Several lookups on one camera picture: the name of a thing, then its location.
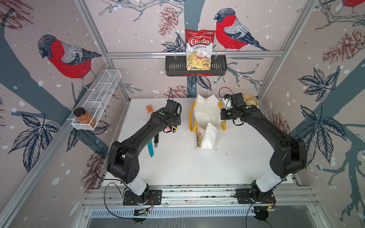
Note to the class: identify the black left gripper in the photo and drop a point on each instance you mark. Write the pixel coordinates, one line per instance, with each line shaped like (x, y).
(178, 119)

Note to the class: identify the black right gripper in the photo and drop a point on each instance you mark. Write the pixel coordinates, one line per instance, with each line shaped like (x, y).
(222, 115)

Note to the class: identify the white tote pouch yellow handles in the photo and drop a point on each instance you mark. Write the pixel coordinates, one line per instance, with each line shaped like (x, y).
(205, 120)

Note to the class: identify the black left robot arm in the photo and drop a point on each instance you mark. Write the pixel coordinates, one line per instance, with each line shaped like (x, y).
(123, 162)

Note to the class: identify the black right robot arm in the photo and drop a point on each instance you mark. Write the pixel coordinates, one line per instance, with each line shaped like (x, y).
(289, 155)

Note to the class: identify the yellow bamboo steamer basket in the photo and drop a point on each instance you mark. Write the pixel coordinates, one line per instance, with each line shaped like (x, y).
(250, 100)

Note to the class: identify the orange snack packet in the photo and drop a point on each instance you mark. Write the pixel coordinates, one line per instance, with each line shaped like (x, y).
(150, 108)

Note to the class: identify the Chuba cassava chips bag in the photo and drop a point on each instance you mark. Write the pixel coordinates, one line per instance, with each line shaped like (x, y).
(199, 49)

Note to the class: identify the orange sauce jar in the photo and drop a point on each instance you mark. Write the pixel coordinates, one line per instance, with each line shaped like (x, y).
(84, 117)

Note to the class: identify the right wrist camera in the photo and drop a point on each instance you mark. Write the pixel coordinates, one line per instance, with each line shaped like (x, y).
(228, 103)

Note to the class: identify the black wire wall basket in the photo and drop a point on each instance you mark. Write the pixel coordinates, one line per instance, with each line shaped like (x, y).
(176, 67)

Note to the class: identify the white wire wall shelf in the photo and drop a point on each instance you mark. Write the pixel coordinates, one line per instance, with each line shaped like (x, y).
(99, 98)

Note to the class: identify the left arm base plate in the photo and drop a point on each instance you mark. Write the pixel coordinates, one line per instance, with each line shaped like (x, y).
(149, 197)

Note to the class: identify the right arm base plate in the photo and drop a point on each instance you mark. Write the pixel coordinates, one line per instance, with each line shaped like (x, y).
(249, 196)

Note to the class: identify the aluminium rail frame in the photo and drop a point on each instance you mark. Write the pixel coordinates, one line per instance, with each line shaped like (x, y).
(193, 201)

